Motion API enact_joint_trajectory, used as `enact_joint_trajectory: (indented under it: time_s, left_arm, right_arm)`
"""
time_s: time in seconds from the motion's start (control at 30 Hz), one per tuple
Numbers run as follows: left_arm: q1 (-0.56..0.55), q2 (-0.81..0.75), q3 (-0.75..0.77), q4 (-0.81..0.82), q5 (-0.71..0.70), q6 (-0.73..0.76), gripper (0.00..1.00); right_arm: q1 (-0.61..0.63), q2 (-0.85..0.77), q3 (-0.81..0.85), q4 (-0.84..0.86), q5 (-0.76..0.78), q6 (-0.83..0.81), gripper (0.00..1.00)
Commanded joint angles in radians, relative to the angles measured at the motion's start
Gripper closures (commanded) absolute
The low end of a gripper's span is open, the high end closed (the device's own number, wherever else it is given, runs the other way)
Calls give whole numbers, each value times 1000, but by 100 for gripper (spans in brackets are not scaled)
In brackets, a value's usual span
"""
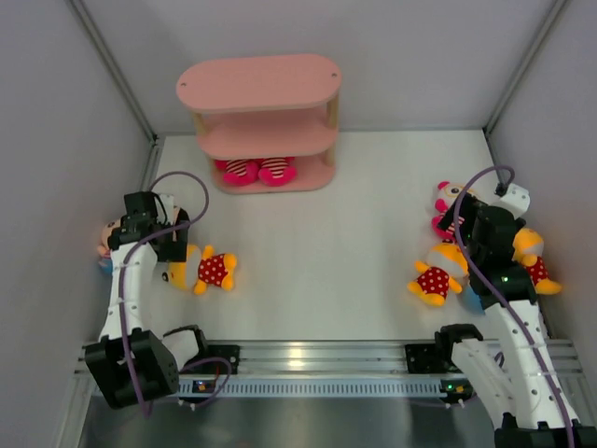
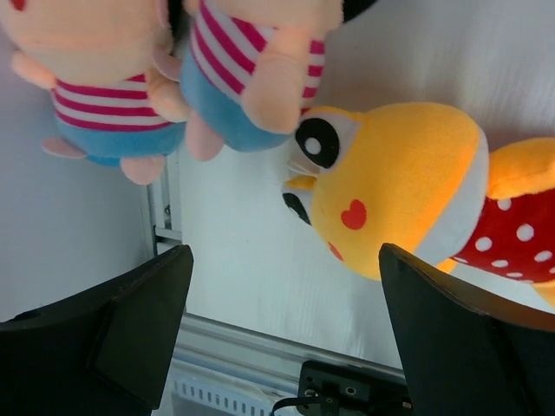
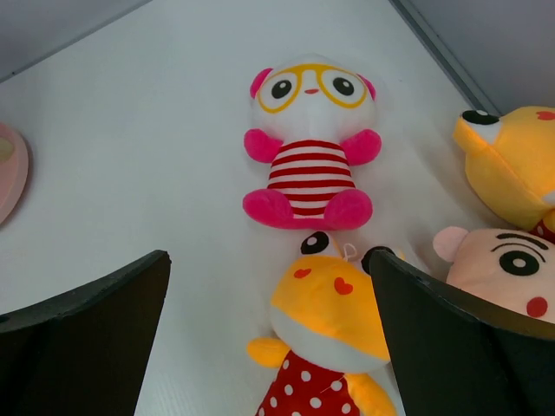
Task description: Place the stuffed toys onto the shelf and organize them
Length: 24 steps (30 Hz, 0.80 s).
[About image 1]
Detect boy doll blue shorts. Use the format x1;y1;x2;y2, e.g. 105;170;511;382
96;219;121;274
460;286;485;315

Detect yellow plush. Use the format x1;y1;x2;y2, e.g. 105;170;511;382
513;228;562;295
407;242;468;307

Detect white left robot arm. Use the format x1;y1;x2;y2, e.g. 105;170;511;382
85;191;211;413

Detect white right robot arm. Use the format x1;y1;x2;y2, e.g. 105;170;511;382
435;193;596;447

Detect pink three-tier wooden shelf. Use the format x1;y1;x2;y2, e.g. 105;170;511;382
176;53;342;194

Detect pink plush with glasses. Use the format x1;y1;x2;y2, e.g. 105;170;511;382
431;181;465;243

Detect yellow plush left table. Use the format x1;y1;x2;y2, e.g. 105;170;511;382
161;245;238;295

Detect left pink striped plush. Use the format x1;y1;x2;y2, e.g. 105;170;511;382
215;159;259;187

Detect pink striped plush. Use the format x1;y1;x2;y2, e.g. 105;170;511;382
215;159;259;187
257;157;297;187

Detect right pink striped plush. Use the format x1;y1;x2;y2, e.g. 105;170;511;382
257;157;297;187

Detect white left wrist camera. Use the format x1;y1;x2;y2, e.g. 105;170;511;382
155;193;180;225

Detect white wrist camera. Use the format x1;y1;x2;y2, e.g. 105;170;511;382
492;183;531;219
155;193;180;225

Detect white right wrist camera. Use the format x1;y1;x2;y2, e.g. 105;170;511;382
492;183;531;219

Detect aluminium front rail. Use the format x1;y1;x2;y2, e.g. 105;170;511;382
73;339;584;399

